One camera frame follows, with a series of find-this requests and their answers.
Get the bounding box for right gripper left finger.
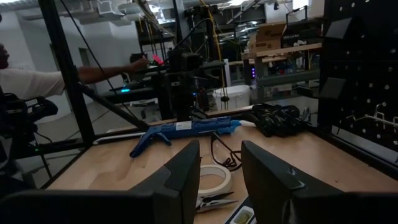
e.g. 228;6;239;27
0;139;201;224

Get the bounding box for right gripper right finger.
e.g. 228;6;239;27
241;139;398;224

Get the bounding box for black spirit level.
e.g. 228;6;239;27
226;203;257;224

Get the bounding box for white masking tape roll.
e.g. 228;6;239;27
197;164;233;197

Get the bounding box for black frame safety glasses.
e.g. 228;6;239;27
210;131;243;172

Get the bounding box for red-blue handled pliers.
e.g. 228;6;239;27
195;190;239;214

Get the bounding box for person's forearm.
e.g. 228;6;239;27
77;63;134;85

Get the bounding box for black work gloves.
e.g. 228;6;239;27
250;103;307;138

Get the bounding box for blue caulking gun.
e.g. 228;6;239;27
92;116;257;159

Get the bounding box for white plastic container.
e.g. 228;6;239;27
214;84;252;111

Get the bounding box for black pegboard bin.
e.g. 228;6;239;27
319;77;348;100
325;17;354;40

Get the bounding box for person's hand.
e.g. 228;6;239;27
129;58;150;73

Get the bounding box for wooden shelf unit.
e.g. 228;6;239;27
241;42;323;103

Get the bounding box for brown cardboard box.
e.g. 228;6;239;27
248;22;289;52

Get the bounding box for person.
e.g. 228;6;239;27
0;43;66;100

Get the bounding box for silver pegboard hook rail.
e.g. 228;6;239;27
345;102;398;128

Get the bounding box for black metal rig frame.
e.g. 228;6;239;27
0;0;150;187

